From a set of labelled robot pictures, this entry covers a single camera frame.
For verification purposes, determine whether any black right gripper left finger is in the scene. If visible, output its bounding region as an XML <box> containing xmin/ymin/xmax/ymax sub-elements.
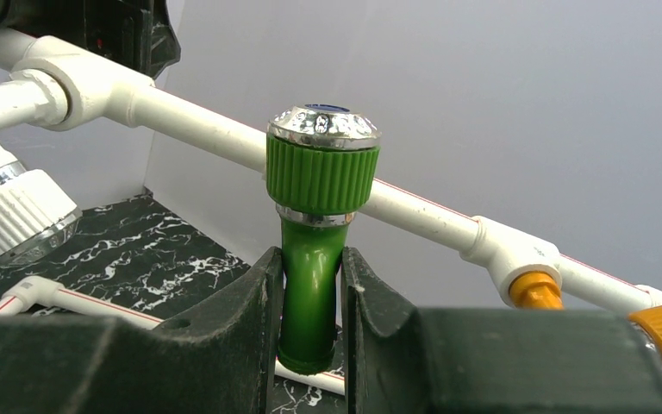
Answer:
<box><xmin>0</xmin><ymin>248</ymin><xmax>283</xmax><ymax>413</ymax></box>

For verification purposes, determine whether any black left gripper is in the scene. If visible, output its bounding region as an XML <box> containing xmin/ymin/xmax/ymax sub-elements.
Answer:
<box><xmin>0</xmin><ymin>0</ymin><xmax>181</xmax><ymax>78</ymax></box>

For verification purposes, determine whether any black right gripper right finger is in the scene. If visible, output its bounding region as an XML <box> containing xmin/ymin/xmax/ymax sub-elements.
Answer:
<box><xmin>340</xmin><ymin>248</ymin><xmax>662</xmax><ymax>413</ymax></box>

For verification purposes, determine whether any green water faucet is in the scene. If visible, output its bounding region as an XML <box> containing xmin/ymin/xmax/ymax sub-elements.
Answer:
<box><xmin>265</xmin><ymin>103</ymin><xmax>381</xmax><ymax>375</ymax></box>

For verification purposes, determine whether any white water faucet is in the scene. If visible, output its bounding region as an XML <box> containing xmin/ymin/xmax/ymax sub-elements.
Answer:
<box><xmin>0</xmin><ymin>71</ymin><xmax>82</xmax><ymax>267</ymax></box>

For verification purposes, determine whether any white PVC pipe frame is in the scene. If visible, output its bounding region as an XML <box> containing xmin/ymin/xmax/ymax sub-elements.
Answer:
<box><xmin>0</xmin><ymin>25</ymin><xmax>662</xmax><ymax>397</ymax></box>

